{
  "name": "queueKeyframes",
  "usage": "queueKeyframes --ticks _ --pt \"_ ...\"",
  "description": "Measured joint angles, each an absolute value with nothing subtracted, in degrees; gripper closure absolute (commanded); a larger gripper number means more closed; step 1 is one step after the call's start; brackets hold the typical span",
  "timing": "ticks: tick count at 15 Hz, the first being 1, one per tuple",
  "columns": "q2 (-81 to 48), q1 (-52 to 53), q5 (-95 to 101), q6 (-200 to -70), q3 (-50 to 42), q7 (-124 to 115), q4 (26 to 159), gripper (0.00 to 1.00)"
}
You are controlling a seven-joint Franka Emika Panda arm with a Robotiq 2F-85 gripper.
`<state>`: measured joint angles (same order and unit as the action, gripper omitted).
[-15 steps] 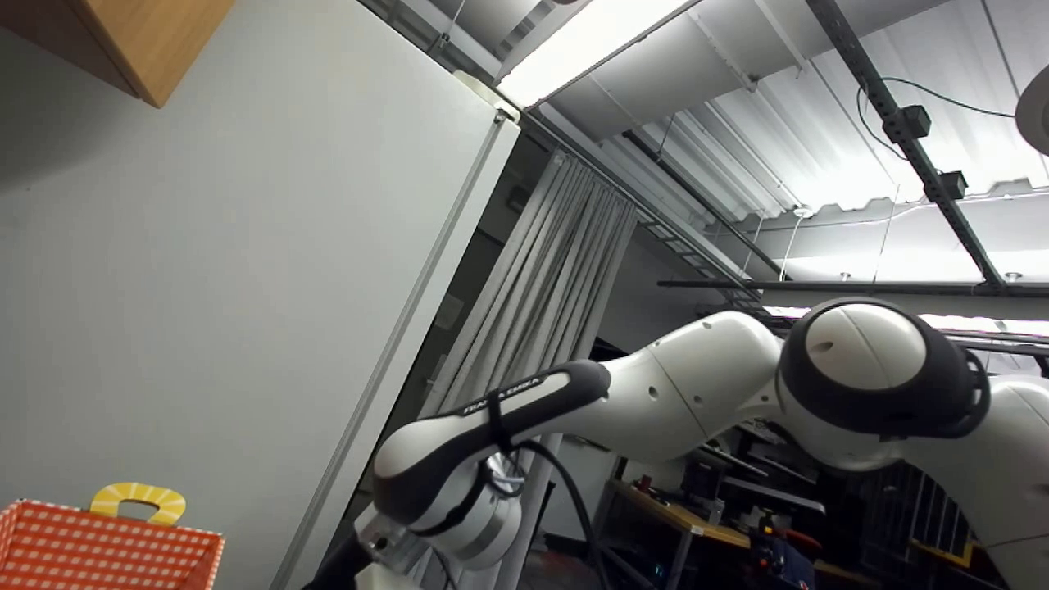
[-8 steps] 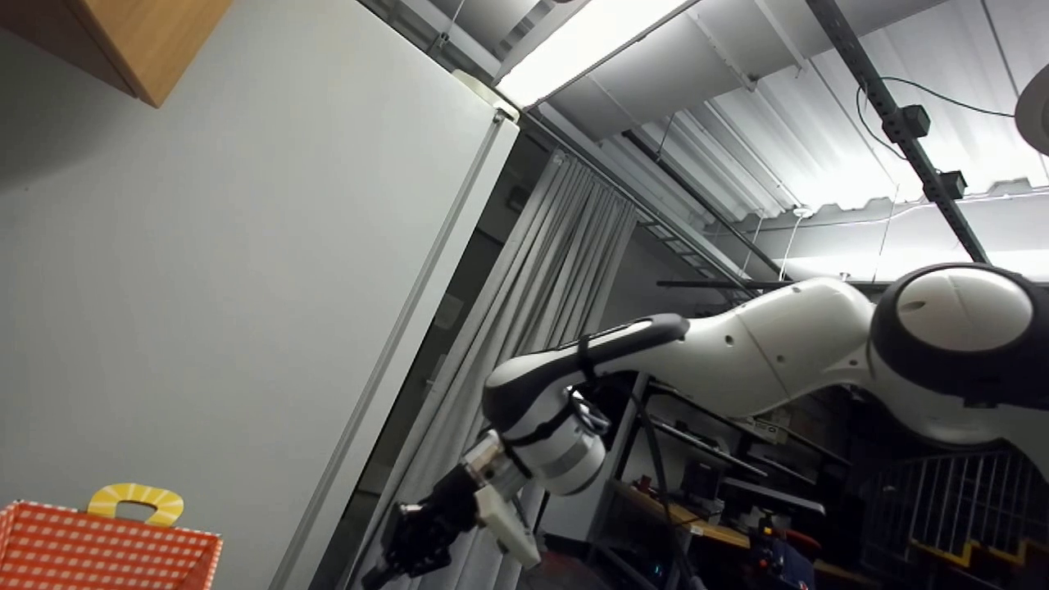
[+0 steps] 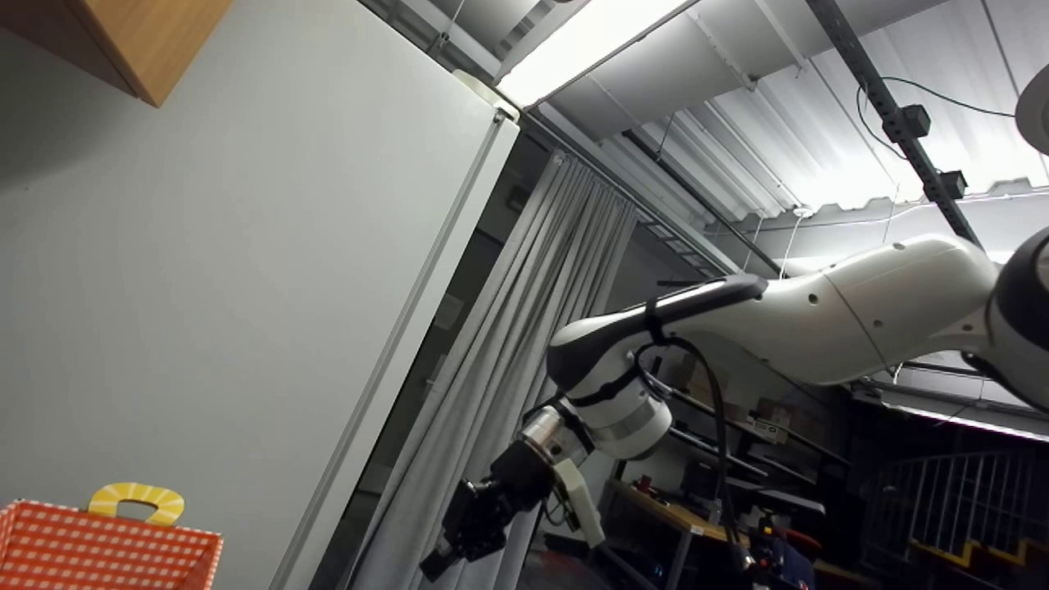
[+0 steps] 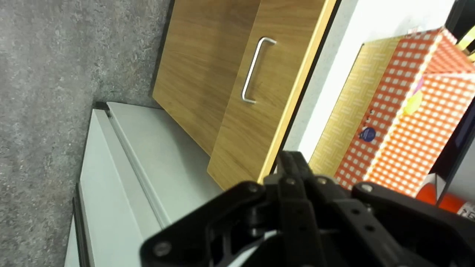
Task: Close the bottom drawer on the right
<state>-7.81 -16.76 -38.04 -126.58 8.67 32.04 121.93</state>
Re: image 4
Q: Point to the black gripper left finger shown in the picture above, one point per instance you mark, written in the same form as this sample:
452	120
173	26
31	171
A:
231	217

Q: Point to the wooden drawer white inside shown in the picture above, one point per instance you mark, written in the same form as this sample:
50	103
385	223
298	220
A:
282	113

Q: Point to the red checkered yellow basket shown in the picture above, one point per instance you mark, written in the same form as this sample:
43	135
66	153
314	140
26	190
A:
394	123

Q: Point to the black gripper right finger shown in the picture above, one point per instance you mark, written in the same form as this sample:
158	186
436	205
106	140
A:
375	227

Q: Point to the wooden base cabinet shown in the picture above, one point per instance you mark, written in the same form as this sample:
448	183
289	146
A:
197	64

